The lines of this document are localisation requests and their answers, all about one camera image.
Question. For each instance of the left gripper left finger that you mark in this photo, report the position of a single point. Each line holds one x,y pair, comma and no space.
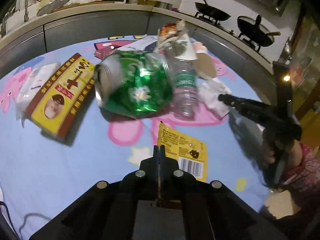
106,210

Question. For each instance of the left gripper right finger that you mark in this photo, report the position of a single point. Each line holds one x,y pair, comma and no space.
210,210

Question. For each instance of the yellow snack wrapper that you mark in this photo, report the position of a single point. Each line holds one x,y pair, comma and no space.
190,153

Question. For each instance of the white tissue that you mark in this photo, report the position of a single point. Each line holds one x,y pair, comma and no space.
209,92

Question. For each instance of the clear plastic water bottle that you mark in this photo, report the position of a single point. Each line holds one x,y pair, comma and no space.
185,100

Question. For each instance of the yellow red cardboard box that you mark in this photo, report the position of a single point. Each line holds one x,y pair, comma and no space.
56,104

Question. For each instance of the green crushed soda can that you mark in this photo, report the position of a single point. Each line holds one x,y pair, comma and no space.
133,83

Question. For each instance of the orange white snack wrapper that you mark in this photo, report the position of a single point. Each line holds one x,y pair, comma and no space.
170,33

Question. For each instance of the white tissue pack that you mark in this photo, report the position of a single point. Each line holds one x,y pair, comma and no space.
36,79

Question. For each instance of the pink red snack wrapper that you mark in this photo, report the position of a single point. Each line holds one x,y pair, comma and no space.
102,53

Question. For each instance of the person right hand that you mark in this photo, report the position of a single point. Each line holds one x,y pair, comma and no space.
271,143

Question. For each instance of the blue pig cartoon tablecloth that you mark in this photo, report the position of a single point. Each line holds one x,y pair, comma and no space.
40,176

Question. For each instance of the black wok right burner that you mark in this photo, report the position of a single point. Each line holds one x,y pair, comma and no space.
254,34

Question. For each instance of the black wok burner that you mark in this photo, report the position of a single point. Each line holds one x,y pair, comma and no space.
254,34
210,14

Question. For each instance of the black wok left burner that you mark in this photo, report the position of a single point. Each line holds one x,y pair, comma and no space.
210,14

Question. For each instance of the wooden cutting board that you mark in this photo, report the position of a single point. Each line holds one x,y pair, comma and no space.
89,3

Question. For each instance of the round glass pot lid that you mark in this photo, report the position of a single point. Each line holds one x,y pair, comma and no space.
49,8

